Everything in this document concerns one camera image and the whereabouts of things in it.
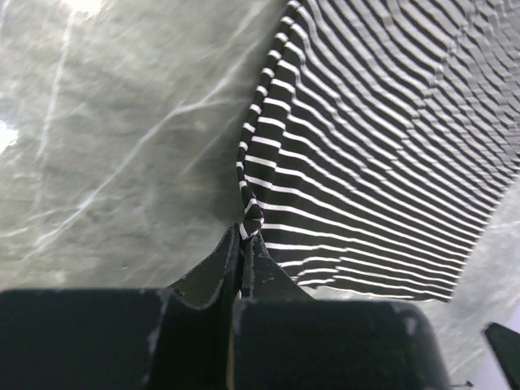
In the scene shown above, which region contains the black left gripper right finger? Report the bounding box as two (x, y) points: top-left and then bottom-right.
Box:
(229, 236), (450, 389)

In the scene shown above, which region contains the black white striped tank top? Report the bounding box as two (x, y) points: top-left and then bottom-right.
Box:
(236, 1), (519, 302)

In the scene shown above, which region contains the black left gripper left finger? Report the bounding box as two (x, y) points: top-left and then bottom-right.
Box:
(1, 226), (240, 389)

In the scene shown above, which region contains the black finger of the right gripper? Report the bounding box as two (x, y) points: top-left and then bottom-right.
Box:
(483, 323), (519, 390)

